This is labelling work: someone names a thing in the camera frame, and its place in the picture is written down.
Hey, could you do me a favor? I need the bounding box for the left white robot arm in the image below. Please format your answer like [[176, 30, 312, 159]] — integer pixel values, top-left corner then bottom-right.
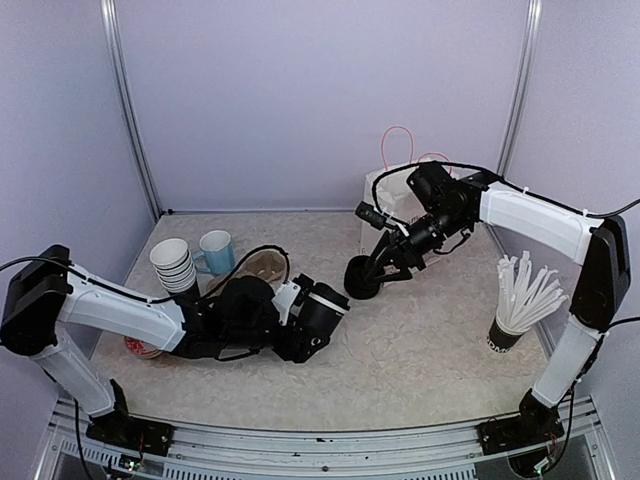
[[1, 245, 349, 445]]

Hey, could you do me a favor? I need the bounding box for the black paper coffee cup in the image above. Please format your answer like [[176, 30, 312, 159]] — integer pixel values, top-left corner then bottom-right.
[[298, 290, 345, 347]]

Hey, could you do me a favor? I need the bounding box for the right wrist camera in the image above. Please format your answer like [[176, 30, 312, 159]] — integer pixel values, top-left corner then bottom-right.
[[355, 201, 407, 231]]

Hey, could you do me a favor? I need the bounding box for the bundle of white wrapped straws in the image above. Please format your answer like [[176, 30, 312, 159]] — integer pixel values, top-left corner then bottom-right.
[[495, 250, 569, 336]]

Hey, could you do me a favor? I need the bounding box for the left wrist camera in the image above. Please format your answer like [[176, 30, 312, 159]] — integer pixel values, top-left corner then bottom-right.
[[272, 274, 315, 327]]

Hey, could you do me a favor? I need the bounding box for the stack of black cup lids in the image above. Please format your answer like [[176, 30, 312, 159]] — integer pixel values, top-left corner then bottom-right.
[[343, 255, 381, 300]]

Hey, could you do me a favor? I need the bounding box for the light blue ceramic mug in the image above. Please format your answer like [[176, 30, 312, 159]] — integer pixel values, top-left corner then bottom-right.
[[193, 230, 236, 276]]

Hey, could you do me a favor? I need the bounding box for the aluminium front frame rail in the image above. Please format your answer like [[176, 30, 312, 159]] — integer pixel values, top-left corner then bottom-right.
[[47, 394, 609, 480]]

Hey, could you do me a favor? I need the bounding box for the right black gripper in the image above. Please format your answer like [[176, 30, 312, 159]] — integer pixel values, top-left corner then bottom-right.
[[366, 204, 470, 283]]

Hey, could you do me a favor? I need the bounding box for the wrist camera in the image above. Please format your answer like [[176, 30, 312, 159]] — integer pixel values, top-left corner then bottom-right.
[[272, 274, 315, 327], [355, 201, 407, 231]]

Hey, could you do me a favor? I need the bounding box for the black cup holding straws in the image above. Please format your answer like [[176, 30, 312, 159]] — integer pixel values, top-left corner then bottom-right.
[[486, 315, 524, 354]]

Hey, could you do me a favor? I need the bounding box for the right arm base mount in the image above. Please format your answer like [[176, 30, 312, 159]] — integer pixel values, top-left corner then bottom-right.
[[476, 415, 565, 455]]

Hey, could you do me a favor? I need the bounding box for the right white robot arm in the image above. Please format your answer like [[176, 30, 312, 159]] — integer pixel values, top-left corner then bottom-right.
[[356, 161, 631, 444]]

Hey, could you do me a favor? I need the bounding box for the black plastic cup lid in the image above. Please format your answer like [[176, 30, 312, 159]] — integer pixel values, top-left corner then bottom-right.
[[310, 282, 350, 315]]

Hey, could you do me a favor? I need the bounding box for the brown cardboard cup carrier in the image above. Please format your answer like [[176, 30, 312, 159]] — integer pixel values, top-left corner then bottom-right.
[[205, 248, 290, 294]]

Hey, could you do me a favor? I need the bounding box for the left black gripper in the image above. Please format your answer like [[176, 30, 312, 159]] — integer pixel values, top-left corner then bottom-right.
[[225, 313, 330, 363]]

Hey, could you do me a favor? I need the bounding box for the white paper takeout bag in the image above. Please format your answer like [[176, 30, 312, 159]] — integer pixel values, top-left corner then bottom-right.
[[359, 125, 450, 255]]

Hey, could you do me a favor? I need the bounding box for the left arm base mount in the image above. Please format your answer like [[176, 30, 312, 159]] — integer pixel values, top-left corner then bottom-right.
[[86, 415, 174, 457]]

